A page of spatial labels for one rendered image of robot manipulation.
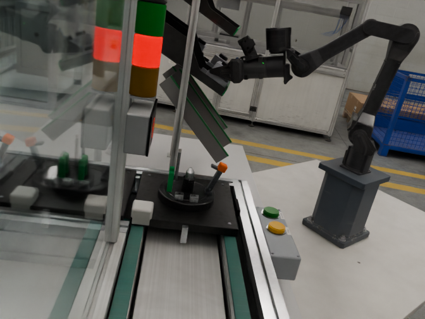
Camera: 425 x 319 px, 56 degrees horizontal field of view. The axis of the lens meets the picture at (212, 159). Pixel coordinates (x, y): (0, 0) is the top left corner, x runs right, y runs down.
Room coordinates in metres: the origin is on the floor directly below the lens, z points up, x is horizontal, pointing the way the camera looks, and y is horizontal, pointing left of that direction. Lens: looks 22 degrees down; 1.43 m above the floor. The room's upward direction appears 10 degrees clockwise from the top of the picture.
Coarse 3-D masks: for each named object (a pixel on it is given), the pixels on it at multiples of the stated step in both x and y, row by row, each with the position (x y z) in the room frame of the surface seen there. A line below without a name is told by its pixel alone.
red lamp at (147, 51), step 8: (136, 40) 0.65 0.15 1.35; (144, 40) 0.65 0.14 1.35; (152, 40) 0.65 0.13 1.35; (160, 40) 0.66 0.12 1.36; (136, 48) 0.65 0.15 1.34; (144, 48) 0.65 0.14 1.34; (152, 48) 0.65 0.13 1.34; (160, 48) 0.67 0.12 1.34; (136, 56) 0.65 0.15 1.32; (144, 56) 0.65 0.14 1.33; (152, 56) 0.66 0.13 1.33; (160, 56) 0.67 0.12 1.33; (136, 64) 0.65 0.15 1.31; (144, 64) 0.65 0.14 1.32; (152, 64) 0.66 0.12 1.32
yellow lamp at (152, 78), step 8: (136, 72) 0.65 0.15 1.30; (144, 72) 0.65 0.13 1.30; (152, 72) 0.66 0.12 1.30; (136, 80) 0.65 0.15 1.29; (144, 80) 0.65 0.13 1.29; (152, 80) 0.66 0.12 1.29; (136, 88) 0.65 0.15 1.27; (144, 88) 0.65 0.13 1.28; (152, 88) 0.66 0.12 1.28; (144, 96) 0.65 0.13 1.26; (152, 96) 0.66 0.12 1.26
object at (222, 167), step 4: (212, 164) 0.89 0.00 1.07; (220, 164) 0.88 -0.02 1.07; (224, 164) 0.89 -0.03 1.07; (216, 168) 0.88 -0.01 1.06; (220, 168) 0.88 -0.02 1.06; (224, 168) 0.88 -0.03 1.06; (216, 172) 0.88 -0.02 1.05; (220, 172) 0.88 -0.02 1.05; (224, 172) 0.88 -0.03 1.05; (216, 176) 0.88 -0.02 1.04; (220, 176) 0.88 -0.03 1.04; (212, 180) 0.88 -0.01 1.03; (216, 180) 0.88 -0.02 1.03; (208, 184) 0.89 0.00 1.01; (212, 184) 0.88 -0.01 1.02; (208, 188) 0.88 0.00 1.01; (212, 188) 0.88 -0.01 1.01
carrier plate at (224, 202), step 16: (144, 176) 0.95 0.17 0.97; (160, 176) 0.97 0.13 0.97; (144, 192) 0.86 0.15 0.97; (224, 192) 0.94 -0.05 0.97; (160, 208) 0.80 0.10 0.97; (224, 208) 0.86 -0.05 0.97; (160, 224) 0.75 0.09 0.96; (176, 224) 0.76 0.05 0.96; (192, 224) 0.76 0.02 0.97; (208, 224) 0.77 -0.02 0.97; (224, 224) 0.78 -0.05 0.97
